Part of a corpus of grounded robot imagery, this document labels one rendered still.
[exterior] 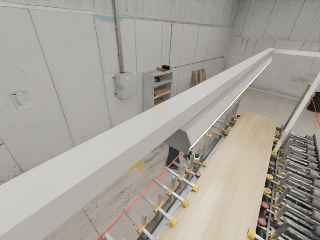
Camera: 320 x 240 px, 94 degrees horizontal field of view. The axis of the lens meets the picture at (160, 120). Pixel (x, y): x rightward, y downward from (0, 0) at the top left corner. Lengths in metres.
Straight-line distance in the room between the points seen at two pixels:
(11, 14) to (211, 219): 3.70
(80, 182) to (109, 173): 0.05
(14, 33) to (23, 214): 3.14
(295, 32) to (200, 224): 8.59
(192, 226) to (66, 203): 1.74
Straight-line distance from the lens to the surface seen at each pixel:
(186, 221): 1.94
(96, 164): 0.25
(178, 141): 0.47
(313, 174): 3.38
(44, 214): 0.24
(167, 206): 2.20
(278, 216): 2.38
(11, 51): 3.30
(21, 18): 3.31
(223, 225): 2.03
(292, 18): 9.34
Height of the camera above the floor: 2.64
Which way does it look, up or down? 32 degrees down
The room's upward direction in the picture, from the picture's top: 3 degrees clockwise
